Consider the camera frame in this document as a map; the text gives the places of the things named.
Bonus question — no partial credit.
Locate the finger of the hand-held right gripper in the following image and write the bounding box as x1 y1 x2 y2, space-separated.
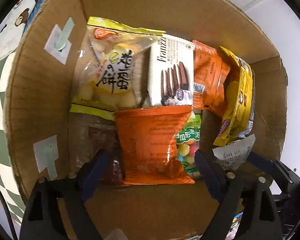
247 152 300 180

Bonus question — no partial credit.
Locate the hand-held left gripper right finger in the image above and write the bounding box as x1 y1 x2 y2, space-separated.
194 149 283 240

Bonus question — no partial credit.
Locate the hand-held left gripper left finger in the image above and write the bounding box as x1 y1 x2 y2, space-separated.
22 149 110 240

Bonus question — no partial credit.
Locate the small red snack packet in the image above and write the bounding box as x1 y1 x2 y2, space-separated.
102 155 125 187

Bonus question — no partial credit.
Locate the green candy ball bag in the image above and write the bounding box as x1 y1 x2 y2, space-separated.
175 112 203 180

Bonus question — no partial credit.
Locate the white grey snack packet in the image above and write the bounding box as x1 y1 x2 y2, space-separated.
212 134 256 171

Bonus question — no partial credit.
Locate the orange snack packet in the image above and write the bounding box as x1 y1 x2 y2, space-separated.
114 105 196 185
192 39 232 117

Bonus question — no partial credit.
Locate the large yellow snack packet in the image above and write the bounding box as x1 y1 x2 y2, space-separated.
213 46 255 147

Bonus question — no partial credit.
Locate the clear yellow egg cake bag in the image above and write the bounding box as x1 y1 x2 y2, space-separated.
70 16 167 120

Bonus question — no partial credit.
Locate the white cookie box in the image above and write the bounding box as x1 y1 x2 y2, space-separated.
148 34 195 107

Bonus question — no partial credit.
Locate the cardboard box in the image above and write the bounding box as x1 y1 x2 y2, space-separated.
5 0 289 240

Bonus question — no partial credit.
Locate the green white checkered blanket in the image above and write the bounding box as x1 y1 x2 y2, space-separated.
0 52 28 227

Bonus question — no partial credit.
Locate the bear print pillow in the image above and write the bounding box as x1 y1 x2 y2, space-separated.
0 0 49 60

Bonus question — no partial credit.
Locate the black cable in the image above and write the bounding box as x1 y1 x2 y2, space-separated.
0 172 18 240

